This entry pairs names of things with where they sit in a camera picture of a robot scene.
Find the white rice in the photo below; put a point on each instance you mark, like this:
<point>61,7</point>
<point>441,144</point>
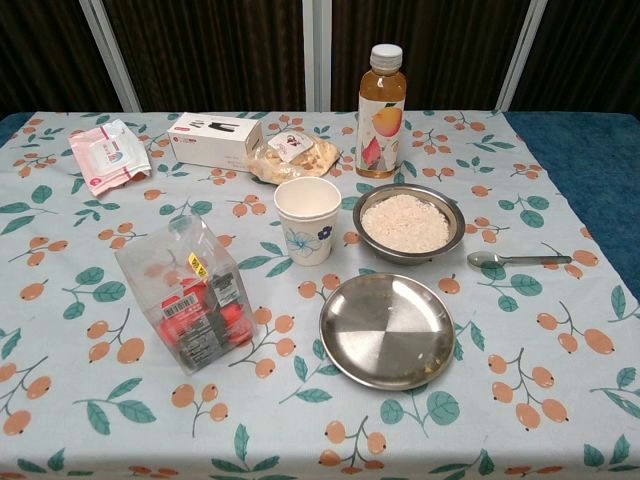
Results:
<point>405,225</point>

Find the metal spoon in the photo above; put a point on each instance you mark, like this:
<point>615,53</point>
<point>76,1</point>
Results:
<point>520,259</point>

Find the white flower paper cup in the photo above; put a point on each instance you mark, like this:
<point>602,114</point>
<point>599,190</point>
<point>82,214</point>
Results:
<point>307,225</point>

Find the metal bowl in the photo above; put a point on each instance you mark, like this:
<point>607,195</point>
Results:
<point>372,245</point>

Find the clear bag of snacks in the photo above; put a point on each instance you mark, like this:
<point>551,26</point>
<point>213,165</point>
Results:
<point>295,157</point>

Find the round metal plate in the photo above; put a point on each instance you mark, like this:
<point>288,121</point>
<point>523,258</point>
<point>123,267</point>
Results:
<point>387,332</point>

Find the peach tea bottle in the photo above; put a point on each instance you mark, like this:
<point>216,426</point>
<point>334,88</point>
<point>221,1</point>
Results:
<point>381,120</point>

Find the clear box of tomatoes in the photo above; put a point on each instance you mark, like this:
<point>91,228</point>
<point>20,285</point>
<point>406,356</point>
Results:
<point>192,305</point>

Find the white cardboard box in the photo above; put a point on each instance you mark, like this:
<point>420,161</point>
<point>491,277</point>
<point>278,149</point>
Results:
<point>215,142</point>

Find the pink wet wipes pack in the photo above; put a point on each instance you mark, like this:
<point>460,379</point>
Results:
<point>107,152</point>

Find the floral fruit print tablecloth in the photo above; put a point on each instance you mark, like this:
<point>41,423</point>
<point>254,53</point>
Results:
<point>150,430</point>

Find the blue table cover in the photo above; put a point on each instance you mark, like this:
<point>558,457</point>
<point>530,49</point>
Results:
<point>590,165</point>

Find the white frame post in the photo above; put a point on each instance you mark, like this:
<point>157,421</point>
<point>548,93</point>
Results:
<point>522,55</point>
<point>318,55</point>
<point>111,55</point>

